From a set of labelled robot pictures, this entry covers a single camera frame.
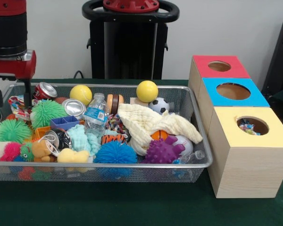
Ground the purple spiky toy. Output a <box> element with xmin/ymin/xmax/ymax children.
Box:
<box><xmin>141</xmin><ymin>135</ymin><xmax>186</xmax><ymax>165</ymax></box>

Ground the clear mesh bin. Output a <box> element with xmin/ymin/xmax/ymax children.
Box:
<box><xmin>0</xmin><ymin>82</ymin><xmax>214</xmax><ymax>184</ymax></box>

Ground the green spiky ball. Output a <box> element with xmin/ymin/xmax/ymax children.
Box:
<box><xmin>0</xmin><ymin>119</ymin><xmax>33</xmax><ymax>144</ymax></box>
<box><xmin>30</xmin><ymin>99</ymin><xmax>69</xmax><ymax>129</ymax></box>

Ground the silver drink can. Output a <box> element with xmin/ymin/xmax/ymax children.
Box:
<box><xmin>61</xmin><ymin>98</ymin><xmax>87</xmax><ymax>121</ymax></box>

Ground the cream waffle cloth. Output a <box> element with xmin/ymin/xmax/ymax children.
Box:
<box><xmin>117</xmin><ymin>103</ymin><xmax>203</xmax><ymax>156</ymax></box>

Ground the yellow tennis-seam ball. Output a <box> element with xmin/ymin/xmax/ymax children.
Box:
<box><xmin>69</xmin><ymin>84</ymin><xmax>93</xmax><ymax>106</ymax></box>

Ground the dark green tablecloth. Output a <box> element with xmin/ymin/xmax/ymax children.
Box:
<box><xmin>0</xmin><ymin>78</ymin><xmax>283</xmax><ymax>226</ymax></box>

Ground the blue spiky ball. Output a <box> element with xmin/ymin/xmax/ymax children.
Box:
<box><xmin>93</xmin><ymin>140</ymin><xmax>138</xmax><ymax>164</ymax></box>

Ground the wooden box with three holes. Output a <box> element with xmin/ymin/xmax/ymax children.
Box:
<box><xmin>188</xmin><ymin>55</ymin><xmax>283</xmax><ymax>199</ymax></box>

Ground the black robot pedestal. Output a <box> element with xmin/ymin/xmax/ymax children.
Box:
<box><xmin>82</xmin><ymin>0</ymin><xmax>180</xmax><ymax>80</ymax></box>

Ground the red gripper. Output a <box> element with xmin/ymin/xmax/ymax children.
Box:
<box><xmin>0</xmin><ymin>49</ymin><xmax>37</xmax><ymax>109</ymax></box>

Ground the smooth yellow ball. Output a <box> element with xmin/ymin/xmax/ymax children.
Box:
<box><xmin>136</xmin><ymin>80</ymin><xmax>159</xmax><ymax>103</ymax></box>

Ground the red drink can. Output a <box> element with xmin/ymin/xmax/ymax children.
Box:
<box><xmin>33</xmin><ymin>81</ymin><xmax>58</xmax><ymax>100</ymax></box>

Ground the small soccer ball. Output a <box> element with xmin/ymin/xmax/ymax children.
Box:
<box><xmin>148</xmin><ymin>97</ymin><xmax>170</xmax><ymax>115</ymax></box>

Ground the multicoloured patterned cloth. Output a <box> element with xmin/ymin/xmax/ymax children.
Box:
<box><xmin>8</xmin><ymin>95</ymin><xmax>38</xmax><ymax>121</ymax></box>
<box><xmin>238</xmin><ymin>118</ymin><xmax>261</xmax><ymax>136</ymax></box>

